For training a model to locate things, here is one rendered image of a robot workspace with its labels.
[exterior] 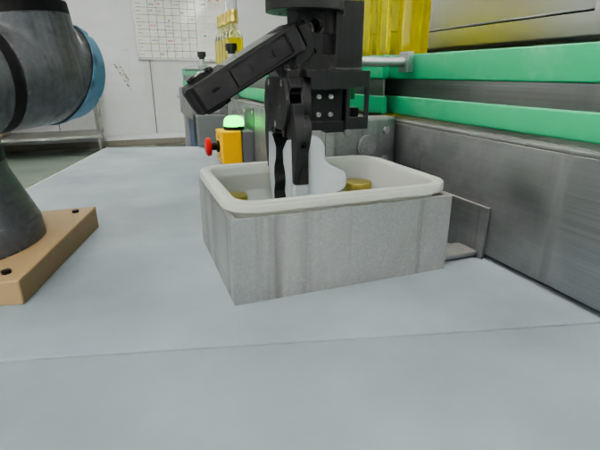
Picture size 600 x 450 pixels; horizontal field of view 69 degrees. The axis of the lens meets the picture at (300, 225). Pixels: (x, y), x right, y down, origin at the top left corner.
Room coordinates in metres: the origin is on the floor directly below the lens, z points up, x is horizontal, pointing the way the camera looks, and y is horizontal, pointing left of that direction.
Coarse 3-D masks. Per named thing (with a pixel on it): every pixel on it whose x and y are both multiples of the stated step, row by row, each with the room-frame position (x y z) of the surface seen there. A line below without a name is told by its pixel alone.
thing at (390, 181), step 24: (216, 168) 0.49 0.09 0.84; (240, 168) 0.50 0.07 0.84; (264, 168) 0.51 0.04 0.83; (360, 168) 0.55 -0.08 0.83; (384, 168) 0.52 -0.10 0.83; (408, 168) 0.48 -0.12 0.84; (216, 192) 0.38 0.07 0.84; (264, 192) 0.51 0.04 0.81; (360, 192) 0.38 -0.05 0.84; (384, 192) 0.39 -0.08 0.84; (408, 192) 0.39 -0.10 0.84; (432, 192) 0.40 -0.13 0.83; (240, 216) 0.36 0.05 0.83
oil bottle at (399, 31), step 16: (384, 0) 0.73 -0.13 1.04; (400, 0) 0.69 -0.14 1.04; (416, 0) 0.70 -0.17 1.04; (384, 16) 0.73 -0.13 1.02; (400, 16) 0.69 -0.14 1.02; (416, 16) 0.70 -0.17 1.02; (384, 32) 0.72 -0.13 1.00; (400, 32) 0.69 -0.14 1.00; (416, 32) 0.70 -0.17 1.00; (384, 48) 0.72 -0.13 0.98; (400, 48) 0.69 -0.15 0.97; (416, 48) 0.70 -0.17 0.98
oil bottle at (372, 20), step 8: (368, 0) 0.77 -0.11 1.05; (376, 0) 0.75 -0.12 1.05; (368, 8) 0.77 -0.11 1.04; (376, 8) 0.75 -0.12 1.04; (368, 16) 0.77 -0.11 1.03; (376, 16) 0.75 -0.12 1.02; (368, 24) 0.77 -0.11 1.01; (376, 24) 0.75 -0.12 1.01; (368, 32) 0.77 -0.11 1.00; (376, 32) 0.75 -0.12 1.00; (368, 40) 0.77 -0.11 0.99; (376, 40) 0.75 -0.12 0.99; (368, 48) 0.77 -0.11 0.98; (376, 48) 0.75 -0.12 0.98
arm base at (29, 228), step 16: (0, 160) 0.43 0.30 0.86; (0, 176) 0.42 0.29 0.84; (0, 192) 0.41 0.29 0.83; (16, 192) 0.43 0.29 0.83; (0, 208) 0.40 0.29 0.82; (16, 208) 0.42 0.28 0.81; (32, 208) 0.44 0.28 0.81; (0, 224) 0.40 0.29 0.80; (16, 224) 0.41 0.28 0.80; (32, 224) 0.43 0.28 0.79; (0, 240) 0.39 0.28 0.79; (16, 240) 0.40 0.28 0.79; (32, 240) 0.42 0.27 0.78; (0, 256) 0.39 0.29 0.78
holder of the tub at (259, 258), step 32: (224, 224) 0.36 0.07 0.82; (256, 224) 0.34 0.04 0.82; (288, 224) 0.36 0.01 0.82; (320, 224) 0.37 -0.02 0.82; (352, 224) 0.38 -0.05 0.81; (384, 224) 0.39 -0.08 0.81; (416, 224) 0.40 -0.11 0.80; (448, 224) 0.41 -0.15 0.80; (480, 224) 0.44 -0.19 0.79; (224, 256) 0.37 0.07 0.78; (256, 256) 0.34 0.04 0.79; (288, 256) 0.35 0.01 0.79; (320, 256) 0.37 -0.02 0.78; (352, 256) 0.38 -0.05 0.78; (384, 256) 0.39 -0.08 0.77; (416, 256) 0.40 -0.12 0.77; (448, 256) 0.43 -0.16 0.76; (480, 256) 0.44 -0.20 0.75; (256, 288) 0.34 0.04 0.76; (288, 288) 0.35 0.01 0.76; (320, 288) 0.37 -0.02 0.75
